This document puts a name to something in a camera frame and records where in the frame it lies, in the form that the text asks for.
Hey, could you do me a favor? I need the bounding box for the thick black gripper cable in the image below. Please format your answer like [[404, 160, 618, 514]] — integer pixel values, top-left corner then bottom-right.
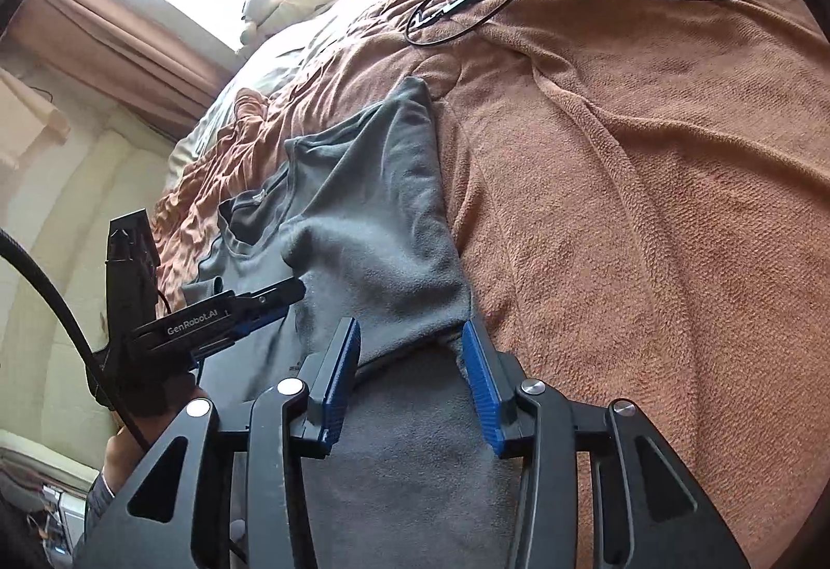
[[0, 227, 147, 450]]

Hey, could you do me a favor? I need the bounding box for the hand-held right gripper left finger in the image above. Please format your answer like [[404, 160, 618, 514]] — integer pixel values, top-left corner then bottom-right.
[[74, 317, 362, 569]]

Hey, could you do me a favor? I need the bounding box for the brown blanket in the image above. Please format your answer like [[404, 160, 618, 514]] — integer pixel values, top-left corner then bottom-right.
[[152, 0, 824, 569]]

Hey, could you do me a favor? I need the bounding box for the person's left hand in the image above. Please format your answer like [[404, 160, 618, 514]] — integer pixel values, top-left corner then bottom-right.
[[102, 386, 215, 495]]

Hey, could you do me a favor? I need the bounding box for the person's left forearm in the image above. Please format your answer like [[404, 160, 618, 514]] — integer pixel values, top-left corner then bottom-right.
[[81, 471, 121, 544]]

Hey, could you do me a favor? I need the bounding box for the beige hanging cloth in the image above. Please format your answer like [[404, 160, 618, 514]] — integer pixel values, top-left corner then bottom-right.
[[0, 66, 72, 168]]

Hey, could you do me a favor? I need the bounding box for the cream padded headboard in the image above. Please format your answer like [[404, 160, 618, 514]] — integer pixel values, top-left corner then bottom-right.
[[0, 115, 170, 460]]

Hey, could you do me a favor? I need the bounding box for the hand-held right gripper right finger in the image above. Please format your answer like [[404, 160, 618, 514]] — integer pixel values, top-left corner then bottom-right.
[[460, 317, 753, 569]]

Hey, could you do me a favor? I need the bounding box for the white plush toy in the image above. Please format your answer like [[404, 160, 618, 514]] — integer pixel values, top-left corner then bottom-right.
[[237, 0, 289, 48]]

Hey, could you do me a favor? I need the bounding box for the pink curtain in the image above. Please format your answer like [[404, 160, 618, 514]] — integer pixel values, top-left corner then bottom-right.
[[26, 0, 244, 138]]

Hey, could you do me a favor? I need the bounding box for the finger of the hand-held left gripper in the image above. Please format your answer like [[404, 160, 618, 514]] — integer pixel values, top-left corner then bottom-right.
[[227, 277, 306, 343]]

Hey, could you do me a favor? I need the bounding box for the grey t-shirt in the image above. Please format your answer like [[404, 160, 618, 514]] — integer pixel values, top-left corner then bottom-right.
[[182, 76, 520, 569]]

